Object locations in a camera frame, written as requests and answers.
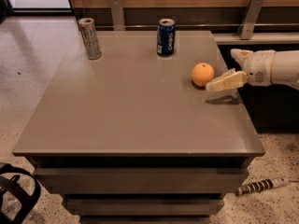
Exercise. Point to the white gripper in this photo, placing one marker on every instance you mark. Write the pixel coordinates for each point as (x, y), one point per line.
(259, 67)

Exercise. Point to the orange fruit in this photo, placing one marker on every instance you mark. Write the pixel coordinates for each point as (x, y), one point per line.
(202, 73)

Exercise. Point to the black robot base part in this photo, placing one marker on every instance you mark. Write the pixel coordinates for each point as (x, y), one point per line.
(9, 176)

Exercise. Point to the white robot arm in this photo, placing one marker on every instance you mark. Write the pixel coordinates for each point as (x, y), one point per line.
(285, 69)

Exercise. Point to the blue soda can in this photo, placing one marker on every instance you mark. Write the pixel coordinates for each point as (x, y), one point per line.
(166, 33)

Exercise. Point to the white power strip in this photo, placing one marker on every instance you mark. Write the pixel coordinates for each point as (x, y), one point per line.
(262, 185)

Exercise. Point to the grey drawer cabinet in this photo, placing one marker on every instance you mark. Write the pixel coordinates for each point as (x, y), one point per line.
(128, 139)

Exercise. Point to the silver patterned can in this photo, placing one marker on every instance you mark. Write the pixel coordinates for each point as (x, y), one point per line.
(89, 36)

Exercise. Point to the right metal bracket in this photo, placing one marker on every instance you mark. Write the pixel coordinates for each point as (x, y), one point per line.
(246, 28)

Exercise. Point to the metal bracket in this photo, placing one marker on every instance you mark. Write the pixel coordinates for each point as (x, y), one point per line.
(246, 28)
(117, 14)

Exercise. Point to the left metal bracket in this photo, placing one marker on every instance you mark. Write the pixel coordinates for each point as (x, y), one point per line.
(117, 14)

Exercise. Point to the horizontal metal rail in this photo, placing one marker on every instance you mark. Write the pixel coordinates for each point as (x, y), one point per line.
(210, 26)

